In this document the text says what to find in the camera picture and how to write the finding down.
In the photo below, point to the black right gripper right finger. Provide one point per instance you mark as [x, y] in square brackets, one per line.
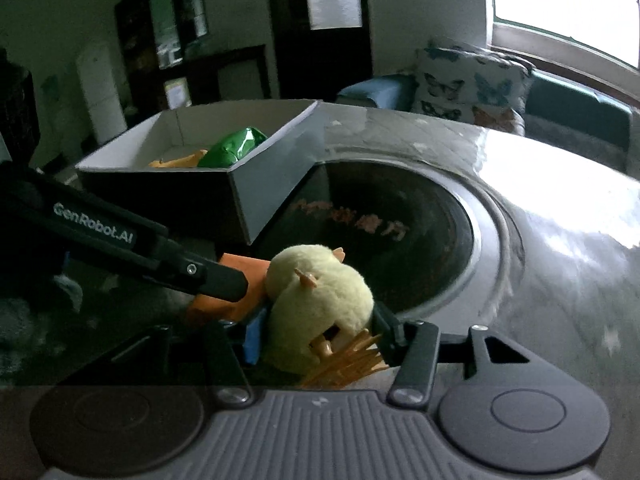
[394, 336]

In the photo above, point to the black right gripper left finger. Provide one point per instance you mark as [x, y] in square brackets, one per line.
[252, 344]

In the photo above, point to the pale yellow plush chick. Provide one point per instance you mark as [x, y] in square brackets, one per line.
[313, 290]

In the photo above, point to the orange bear figure toy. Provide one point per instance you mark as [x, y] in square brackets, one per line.
[190, 161]

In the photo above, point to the green snack packet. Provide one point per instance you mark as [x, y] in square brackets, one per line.
[232, 148]

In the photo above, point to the grey knitted sleeve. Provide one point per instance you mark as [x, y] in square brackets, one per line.
[38, 325]

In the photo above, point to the white refrigerator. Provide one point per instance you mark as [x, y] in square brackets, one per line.
[100, 93]

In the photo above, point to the white cardboard box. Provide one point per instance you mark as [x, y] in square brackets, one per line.
[218, 171]

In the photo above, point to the butterfly print pillow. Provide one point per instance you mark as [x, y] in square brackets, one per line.
[481, 88]

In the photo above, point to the dark wooden cabinet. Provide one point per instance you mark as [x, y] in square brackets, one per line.
[230, 75]

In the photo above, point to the dark door with glass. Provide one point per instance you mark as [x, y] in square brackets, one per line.
[320, 46]

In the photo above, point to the window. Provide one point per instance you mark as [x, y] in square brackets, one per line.
[598, 39]

